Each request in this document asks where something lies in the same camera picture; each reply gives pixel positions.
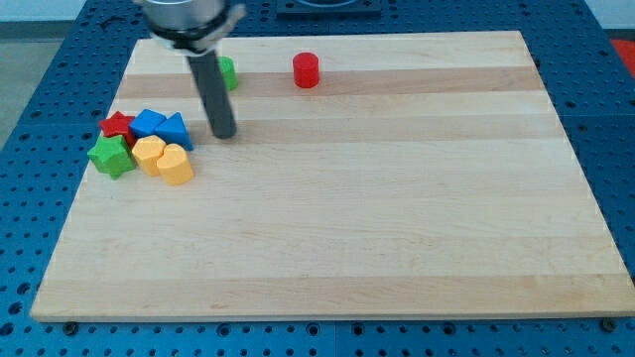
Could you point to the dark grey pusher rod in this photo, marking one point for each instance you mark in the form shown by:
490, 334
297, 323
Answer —
213, 95

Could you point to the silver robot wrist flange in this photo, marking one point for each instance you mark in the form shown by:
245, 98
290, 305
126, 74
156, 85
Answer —
191, 27

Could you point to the red star block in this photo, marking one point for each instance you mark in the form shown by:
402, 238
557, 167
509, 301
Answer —
119, 124

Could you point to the green star block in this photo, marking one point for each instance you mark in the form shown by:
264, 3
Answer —
112, 156

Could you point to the green cylinder block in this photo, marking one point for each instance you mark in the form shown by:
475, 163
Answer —
228, 72

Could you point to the blue triangle block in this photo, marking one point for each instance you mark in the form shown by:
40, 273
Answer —
174, 131

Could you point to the blue cube block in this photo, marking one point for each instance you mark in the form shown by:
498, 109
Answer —
146, 122

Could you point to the red cylinder block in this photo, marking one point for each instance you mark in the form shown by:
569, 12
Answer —
306, 70

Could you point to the yellow hexagon block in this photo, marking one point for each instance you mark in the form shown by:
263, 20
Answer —
146, 152

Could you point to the yellow heart block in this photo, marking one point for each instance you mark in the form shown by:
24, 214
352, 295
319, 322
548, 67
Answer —
174, 165

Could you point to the wooden board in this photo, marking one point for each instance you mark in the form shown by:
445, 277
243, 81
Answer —
426, 176

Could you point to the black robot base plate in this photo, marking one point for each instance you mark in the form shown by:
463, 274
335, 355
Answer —
294, 8

